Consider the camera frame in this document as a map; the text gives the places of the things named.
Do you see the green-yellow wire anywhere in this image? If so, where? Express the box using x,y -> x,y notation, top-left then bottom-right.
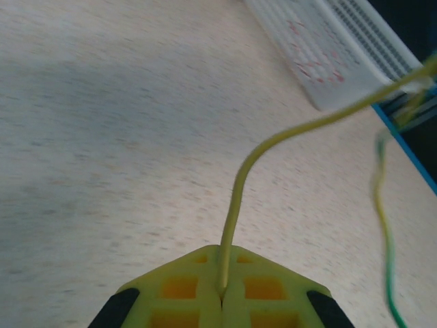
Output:
370,131 -> 410,328

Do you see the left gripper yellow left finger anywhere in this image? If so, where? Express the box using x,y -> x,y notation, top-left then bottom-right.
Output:
87,244 -> 223,328

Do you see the plain yellow wire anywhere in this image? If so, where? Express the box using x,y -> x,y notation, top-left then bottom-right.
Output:
216,51 -> 437,297

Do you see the blue table border strip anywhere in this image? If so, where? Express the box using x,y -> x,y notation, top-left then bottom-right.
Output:
371,102 -> 437,196

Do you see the plain white perforated basket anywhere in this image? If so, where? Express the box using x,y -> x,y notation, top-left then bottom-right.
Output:
244,0 -> 437,112

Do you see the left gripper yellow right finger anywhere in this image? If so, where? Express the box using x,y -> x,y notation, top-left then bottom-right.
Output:
221,244 -> 353,328

